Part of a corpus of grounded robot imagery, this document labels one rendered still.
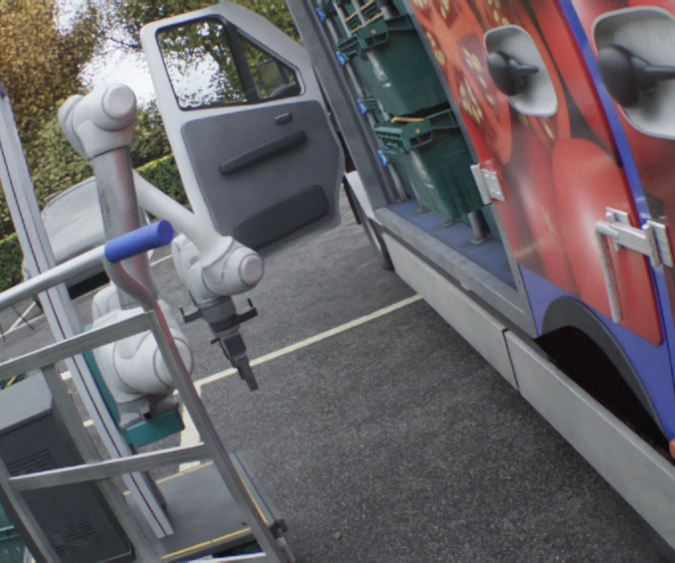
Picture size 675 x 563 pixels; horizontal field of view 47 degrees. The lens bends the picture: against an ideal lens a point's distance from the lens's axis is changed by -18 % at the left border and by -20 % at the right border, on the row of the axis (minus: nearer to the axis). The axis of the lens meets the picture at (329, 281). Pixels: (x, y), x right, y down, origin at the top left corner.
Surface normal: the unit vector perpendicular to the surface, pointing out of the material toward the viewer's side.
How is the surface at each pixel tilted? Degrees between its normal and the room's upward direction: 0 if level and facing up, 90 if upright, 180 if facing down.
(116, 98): 84
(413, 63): 96
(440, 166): 93
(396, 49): 93
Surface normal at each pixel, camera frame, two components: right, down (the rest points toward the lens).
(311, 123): 0.58, 0.04
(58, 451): 0.25, 0.12
